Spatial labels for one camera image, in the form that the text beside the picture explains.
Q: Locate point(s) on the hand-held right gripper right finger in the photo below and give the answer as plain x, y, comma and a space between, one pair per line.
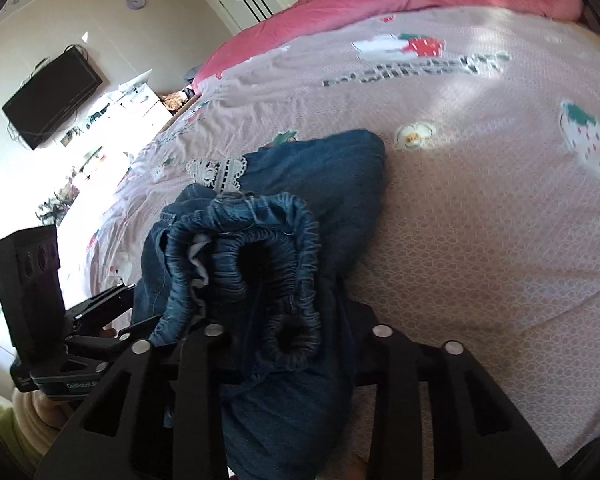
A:
385, 360

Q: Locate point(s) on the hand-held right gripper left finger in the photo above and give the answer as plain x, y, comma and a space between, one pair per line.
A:
200, 360

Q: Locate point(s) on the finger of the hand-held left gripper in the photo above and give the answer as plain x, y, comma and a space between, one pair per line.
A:
105, 302
140, 330

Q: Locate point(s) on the blue denim pants lace trim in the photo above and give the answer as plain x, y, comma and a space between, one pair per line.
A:
330, 185

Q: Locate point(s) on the person's left forearm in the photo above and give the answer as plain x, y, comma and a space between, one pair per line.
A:
40, 420

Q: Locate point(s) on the pink strawberry printed bedsheet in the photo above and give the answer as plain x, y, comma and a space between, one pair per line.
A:
480, 235

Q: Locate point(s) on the white cluttered dresser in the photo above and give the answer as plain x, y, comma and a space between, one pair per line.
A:
145, 102

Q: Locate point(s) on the black wall television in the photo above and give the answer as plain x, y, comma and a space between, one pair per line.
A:
52, 95

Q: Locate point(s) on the round wall clock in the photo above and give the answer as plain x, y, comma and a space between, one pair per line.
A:
136, 1

